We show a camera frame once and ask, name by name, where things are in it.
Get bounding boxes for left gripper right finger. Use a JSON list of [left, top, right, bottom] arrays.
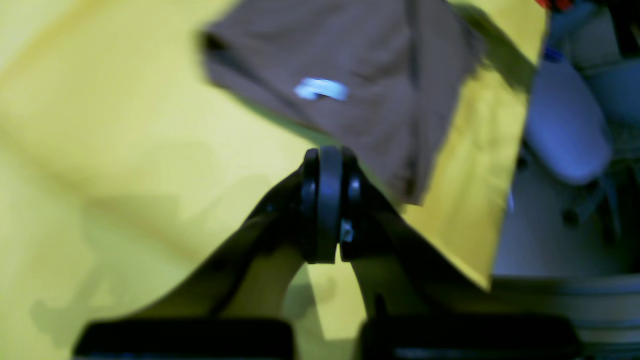
[[340, 150, 482, 319]]

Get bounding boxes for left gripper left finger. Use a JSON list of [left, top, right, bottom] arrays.
[[134, 146, 343, 319]]

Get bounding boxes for brown T-shirt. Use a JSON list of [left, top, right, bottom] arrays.
[[202, 0, 484, 205]]

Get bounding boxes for yellow table cloth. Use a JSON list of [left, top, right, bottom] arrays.
[[1, 0, 546, 360]]

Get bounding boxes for white office chair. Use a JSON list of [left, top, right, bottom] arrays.
[[522, 10, 640, 251]]

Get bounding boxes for blue red bar clamp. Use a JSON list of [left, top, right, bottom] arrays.
[[535, 0, 599, 63]]

